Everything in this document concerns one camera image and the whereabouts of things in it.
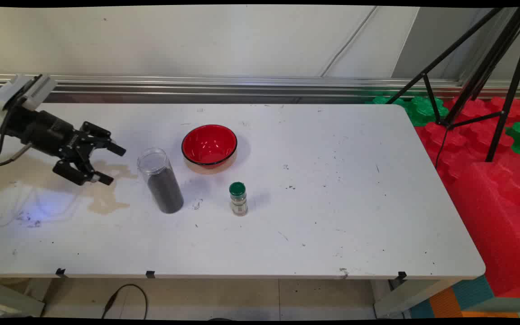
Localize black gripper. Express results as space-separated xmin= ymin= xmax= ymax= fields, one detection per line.
xmin=2 ymin=105 xmax=127 ymax=186

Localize clear jar with black seeds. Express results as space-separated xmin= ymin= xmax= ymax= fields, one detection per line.
xmin=137 ymin=148 xmax=185 ymax=214

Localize red bowl with black rim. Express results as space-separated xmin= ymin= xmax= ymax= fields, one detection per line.
xmin=181 ymin=124 xmax=238 ymax=175

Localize spice bottle with green lid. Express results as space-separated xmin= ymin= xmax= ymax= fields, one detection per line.
xmin=229 ymin=181 xmax=249 ymax=217

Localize grey table leg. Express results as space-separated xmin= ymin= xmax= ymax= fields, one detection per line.
xmin=373 ymin=278 xmax=464 ymax=319
xmin=0 ymin=279 xmax=46 ymax=318

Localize red foam puzzle tiles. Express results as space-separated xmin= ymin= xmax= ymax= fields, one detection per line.
xmin=416 ymin=96 xmax=520 ymax=186

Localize orange foam floor tile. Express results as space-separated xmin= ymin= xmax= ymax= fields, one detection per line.
xmin=428 ymin=287 xmax=464 ymax=319

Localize blue foam floor tile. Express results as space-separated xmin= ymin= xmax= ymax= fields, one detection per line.
xmin=450 ymin=275 xmax=495 ymax=311

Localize black tripod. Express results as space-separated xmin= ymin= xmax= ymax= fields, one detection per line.
xmin=384 ymin=7 xmax=520 ymax=170

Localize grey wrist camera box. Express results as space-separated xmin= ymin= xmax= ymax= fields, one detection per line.
xmin=9 ymin=74 xmax=57 ymax=111

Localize black floor cable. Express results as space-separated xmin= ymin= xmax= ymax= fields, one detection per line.
xmin=102 ymin=283 xmax=149 ymax=320

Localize aluminium wall rail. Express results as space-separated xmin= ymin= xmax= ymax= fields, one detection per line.
xmin=0 ymin=74 xmax=520 ymax=102

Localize white wall cable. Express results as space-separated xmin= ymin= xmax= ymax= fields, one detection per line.
xmin=320 ymin=6 xmax=379 ymax=78

